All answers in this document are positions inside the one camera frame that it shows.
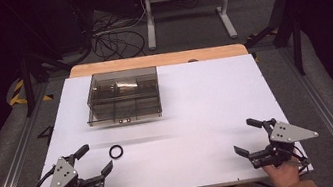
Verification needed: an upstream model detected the person's right hand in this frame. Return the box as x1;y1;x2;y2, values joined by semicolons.
261;157;304;187

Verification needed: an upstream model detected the wooden table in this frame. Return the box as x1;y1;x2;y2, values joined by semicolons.
67;37;249;83

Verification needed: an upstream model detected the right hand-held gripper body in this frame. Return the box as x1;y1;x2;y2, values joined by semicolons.
242;110;324;172

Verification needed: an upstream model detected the yellow black hazard tape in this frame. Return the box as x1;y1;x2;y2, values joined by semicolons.
5;73;55;108

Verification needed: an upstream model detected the white metal stand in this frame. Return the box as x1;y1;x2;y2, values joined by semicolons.
141;0;244;53

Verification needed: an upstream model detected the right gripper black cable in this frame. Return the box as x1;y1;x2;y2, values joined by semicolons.
282;142;313;178

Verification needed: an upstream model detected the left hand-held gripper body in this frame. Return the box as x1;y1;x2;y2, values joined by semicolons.
39;149;107;187

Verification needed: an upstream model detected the bundle of floor cables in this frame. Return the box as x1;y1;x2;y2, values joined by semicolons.
84;0;153;65

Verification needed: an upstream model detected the black rubber ring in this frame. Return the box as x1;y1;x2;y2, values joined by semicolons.
107;143;125;161

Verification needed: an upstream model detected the transparent grey drawer box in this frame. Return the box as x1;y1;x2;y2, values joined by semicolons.
80;63;165;130

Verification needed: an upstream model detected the black metal stand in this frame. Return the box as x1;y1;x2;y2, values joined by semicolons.
11;44;81;119
237;0;310;85

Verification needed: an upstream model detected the white board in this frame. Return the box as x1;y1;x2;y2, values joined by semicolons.
20;42;315;187

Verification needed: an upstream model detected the black equipment with red light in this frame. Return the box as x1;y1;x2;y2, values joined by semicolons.
47;0;100;59

